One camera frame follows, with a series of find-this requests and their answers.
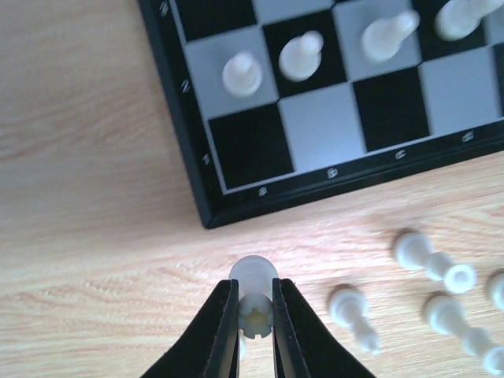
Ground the white chess piece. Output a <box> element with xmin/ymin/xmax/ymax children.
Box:
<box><xmin>328</xmin><ymin>288</ymin><xmax>380</xmax><ymax>355</ymax></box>
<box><xmin>487</xmin><ymin>272</ymin><xmax>504</xmax><ymax>311</ymax></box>

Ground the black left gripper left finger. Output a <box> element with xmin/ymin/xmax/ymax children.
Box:
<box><xmin>142</xmin><ymin>280</ymin><xmax>240</xmax><ymax>378</ymax></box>

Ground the white bishop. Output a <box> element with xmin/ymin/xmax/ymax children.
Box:
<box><xmin>392</xmin><ymin>232</ymin><xmax>477</xmax><ymax>294</ymax></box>

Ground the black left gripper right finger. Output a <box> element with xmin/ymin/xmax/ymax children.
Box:
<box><xmin>272</xmin><ymin>279</ymin><xmax>373</xmax><ymax>378</ymax></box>

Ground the black white chessboard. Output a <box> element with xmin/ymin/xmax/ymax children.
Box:
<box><xmin>139</xmin><ymin>1</ymin><xmax>503</xmax><ymax>228</ymax></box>

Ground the white rook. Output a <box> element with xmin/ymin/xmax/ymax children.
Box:
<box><xmin>228</xmin><ymin>255</ymin><xmax>279</xmax><ymax>339</ymax></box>

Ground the white pawn front left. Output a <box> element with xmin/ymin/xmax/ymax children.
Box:
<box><xmin>423</xmin><ymin>295</ymin><xmax>503</xmax><ymax>377</ymax></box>

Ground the white pawn on board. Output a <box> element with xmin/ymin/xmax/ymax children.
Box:
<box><xmin>221</xmin><ymin>51</ymin><xmax>263</xmax><ymax>98</ymax></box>
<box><xmin>278</xmin><ymin>31</ymin><xmax>324</xmax><ymax>82</ymax></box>
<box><xmin>361</xmin><ymin>9</ymin><xmax>420</xmax><ymax>64</ymax></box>
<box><xmin>435</xmin><ymin>0</ymin><xmax>502</xmax><ymax>41</ymax></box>

